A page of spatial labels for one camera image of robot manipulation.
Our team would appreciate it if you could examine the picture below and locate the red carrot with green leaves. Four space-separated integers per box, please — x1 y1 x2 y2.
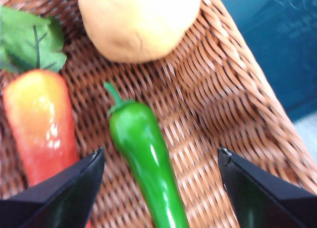
0 6 92 228

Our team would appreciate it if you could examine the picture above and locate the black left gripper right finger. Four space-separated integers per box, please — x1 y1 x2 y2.
217 146 317 228

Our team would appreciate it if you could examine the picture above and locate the green chili pepper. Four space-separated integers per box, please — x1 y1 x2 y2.
104 82 190 228

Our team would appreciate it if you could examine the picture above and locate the tan potato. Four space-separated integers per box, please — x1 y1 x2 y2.
78 0 203 64

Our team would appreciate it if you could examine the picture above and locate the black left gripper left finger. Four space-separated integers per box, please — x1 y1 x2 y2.
0 147 106 228

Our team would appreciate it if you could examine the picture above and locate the brown wicker basket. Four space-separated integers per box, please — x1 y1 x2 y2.
0 0 317 228

